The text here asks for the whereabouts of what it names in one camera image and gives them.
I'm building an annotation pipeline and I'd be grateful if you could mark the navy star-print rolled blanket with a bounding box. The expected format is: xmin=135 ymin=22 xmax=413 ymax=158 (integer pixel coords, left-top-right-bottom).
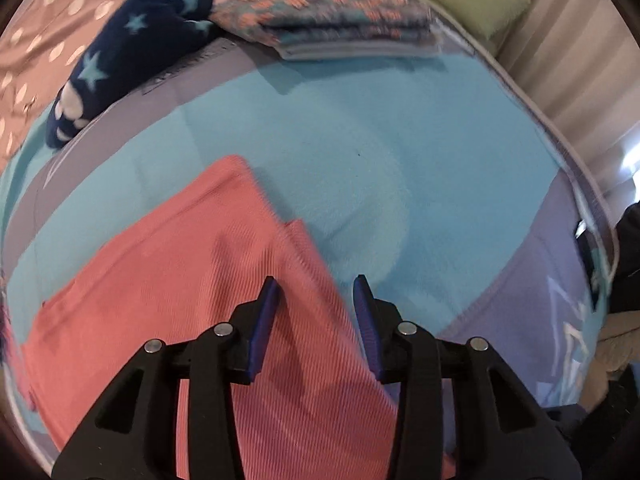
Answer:
xmin=45 ymin=0 xmax=224 ymax=150

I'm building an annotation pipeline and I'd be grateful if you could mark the pink polka dot sheet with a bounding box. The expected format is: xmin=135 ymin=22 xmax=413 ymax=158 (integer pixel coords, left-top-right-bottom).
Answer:
xmin=0 ymin=0 xmax=382 ymax=173

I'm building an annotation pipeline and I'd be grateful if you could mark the grey pleated curtain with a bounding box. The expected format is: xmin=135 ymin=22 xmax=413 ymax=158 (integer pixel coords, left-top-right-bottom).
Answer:
xmin=492 ymin=0 xmax=640 ymax=202

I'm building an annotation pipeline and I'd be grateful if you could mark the teal and purple bedspread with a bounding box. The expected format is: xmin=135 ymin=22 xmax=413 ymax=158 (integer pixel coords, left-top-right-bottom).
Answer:
xmin=0 ymin=0 xmax=620 ymax=467

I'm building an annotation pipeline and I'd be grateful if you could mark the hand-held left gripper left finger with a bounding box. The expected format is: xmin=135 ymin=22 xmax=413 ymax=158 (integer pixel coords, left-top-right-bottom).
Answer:
xmin=51 ymin=276 xmax=282 ymax=480

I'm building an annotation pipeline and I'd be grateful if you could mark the stack of patterned clothes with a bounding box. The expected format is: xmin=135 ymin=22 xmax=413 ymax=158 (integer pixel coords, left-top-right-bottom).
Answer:
xmin=209 ymin=0 xmax=442 ymax=62

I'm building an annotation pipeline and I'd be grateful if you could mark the pink long-sleeved shirt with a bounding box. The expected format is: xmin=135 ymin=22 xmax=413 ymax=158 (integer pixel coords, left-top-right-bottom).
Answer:
xmin=22 ymin=155 xmax=457 ymax=480

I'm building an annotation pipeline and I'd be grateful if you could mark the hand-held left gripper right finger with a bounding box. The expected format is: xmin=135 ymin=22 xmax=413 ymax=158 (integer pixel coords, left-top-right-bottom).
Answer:
xmin=352 ymin=275 xmax=583 ymax=480

